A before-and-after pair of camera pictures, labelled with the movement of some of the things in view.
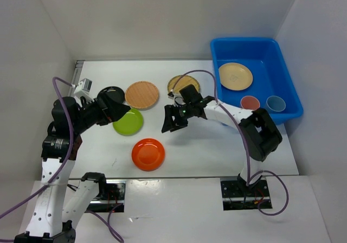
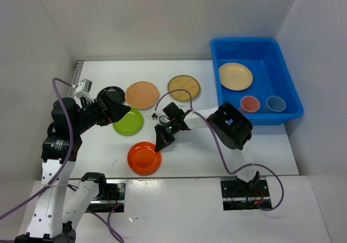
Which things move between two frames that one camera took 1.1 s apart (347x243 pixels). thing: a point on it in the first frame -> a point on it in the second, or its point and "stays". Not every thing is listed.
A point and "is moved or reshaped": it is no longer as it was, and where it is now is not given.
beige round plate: (235, 76) stays
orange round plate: (148, 154) is moved or reshaped
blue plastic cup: (275, 103) stays
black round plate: (114, 91) stays
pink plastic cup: (250, 102) stays
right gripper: (168, 123) -> (162, 139)
